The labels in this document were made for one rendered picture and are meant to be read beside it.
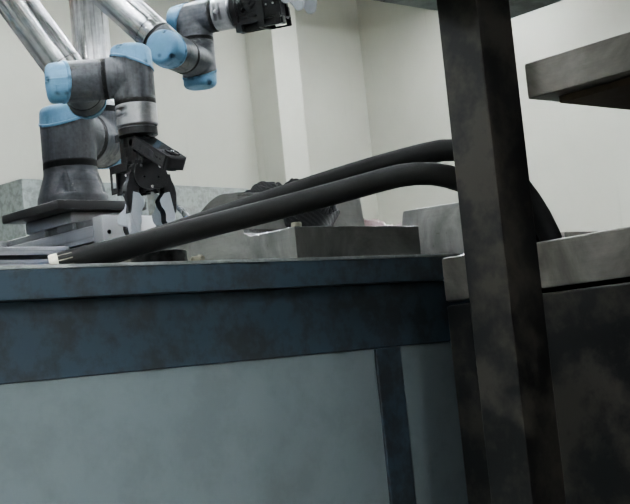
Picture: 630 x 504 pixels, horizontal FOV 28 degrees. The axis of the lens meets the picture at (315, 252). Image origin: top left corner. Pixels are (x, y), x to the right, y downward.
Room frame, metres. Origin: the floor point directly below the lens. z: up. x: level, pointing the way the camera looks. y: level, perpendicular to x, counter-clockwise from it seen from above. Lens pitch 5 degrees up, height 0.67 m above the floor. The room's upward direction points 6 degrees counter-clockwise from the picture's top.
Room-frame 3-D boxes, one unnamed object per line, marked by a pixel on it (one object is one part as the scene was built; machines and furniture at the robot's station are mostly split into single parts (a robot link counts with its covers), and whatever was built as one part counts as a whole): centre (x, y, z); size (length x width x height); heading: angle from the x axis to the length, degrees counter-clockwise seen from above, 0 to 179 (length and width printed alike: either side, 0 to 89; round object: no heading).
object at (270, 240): (2.09, 0.10, 0.87); 0.50 x 0.26 x 0.14; 42
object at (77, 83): (2.25, 0.40, 1.21); 0.11 x 0.11 x 0.08; 5
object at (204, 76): (2.70, 0.22, 1.34); 0.11 x 0.08 x 0.11; 160
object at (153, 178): (2.25, 0.30, 1.05); 0.09 x 0.08 x 0.12; 42
